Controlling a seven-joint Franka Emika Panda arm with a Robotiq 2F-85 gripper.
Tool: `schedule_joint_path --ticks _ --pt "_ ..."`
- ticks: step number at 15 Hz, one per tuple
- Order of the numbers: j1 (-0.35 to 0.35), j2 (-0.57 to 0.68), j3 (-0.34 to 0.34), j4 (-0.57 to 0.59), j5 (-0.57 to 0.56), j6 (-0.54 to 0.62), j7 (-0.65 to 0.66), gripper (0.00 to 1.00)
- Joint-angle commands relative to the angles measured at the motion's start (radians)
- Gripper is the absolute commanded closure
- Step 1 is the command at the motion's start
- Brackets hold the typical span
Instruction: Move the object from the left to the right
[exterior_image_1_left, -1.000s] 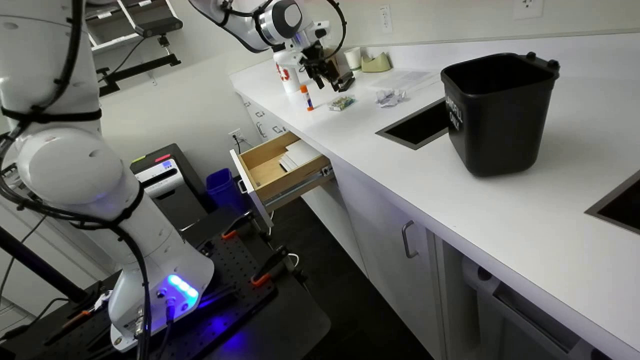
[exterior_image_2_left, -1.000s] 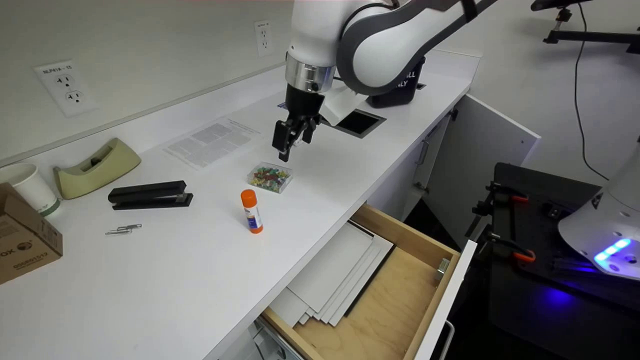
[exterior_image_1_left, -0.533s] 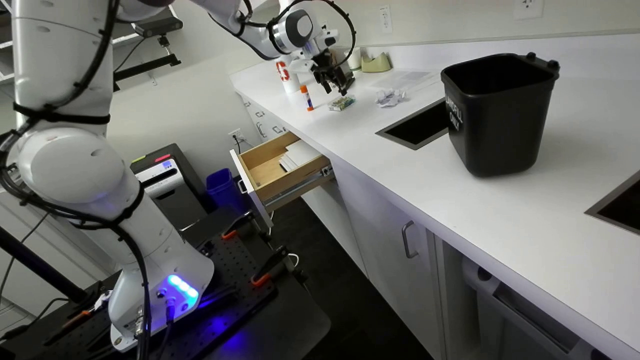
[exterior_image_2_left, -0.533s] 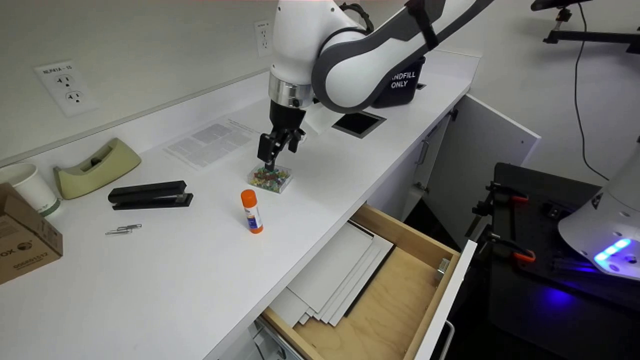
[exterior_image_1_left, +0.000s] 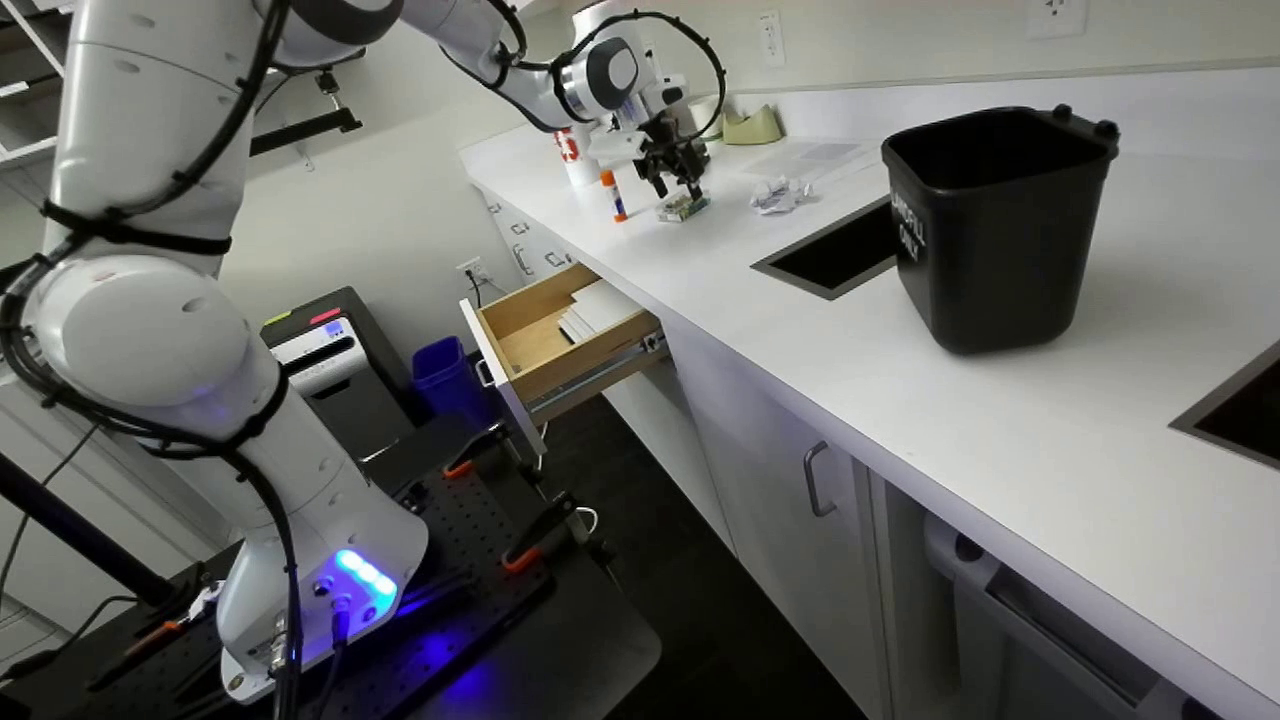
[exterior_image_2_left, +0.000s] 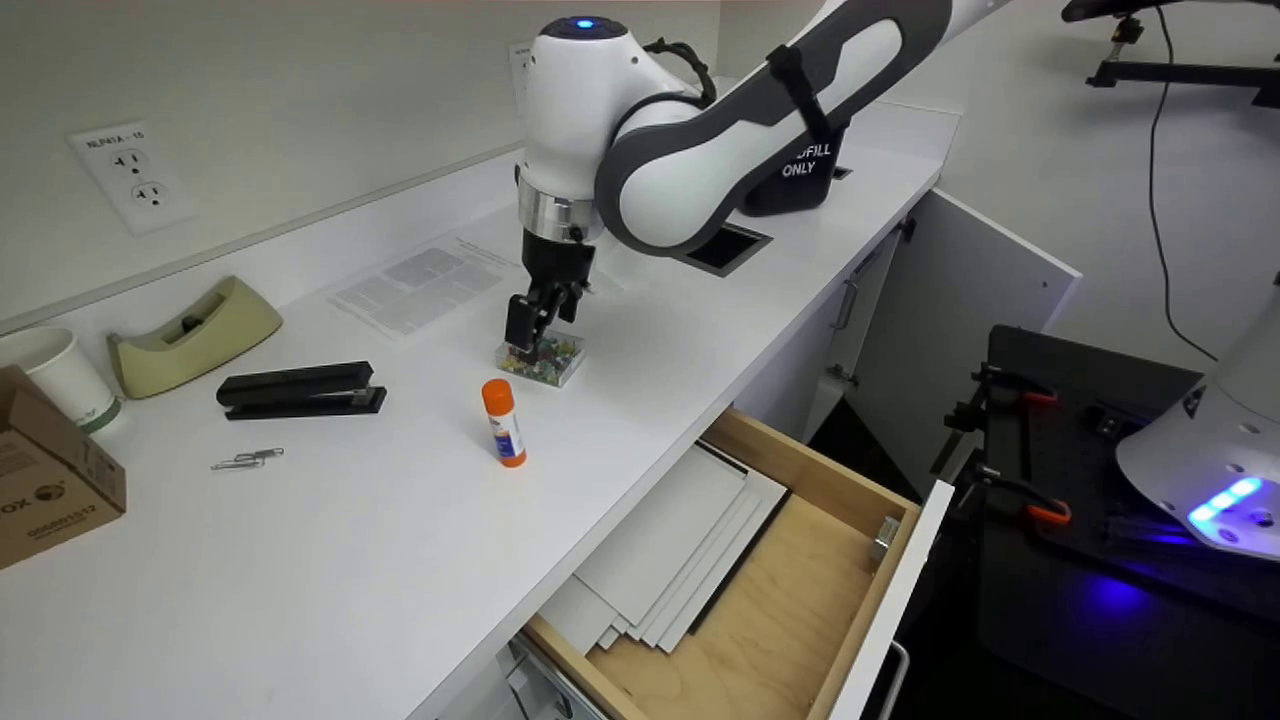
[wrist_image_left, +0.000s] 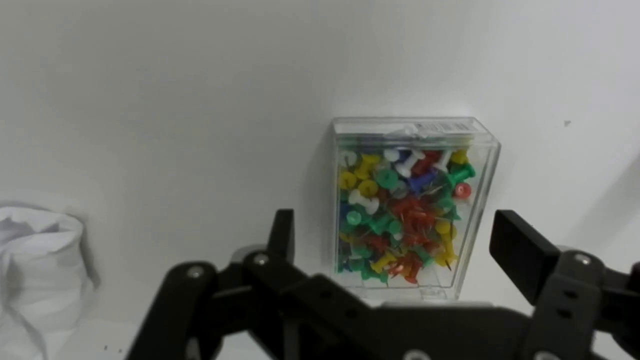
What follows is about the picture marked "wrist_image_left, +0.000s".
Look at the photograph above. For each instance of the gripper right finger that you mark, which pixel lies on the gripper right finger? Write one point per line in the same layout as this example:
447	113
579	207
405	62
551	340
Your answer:
555	280

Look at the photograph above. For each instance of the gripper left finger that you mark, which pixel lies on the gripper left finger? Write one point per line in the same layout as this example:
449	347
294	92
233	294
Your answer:
260	290

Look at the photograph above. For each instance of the clear box of coloured pushpins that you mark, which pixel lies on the clear box of coloured pushpins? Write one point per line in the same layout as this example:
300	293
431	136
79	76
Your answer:
407	210

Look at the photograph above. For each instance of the crumpled white paper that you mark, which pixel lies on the crumpled white paper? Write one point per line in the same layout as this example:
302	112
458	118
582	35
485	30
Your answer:
40	280

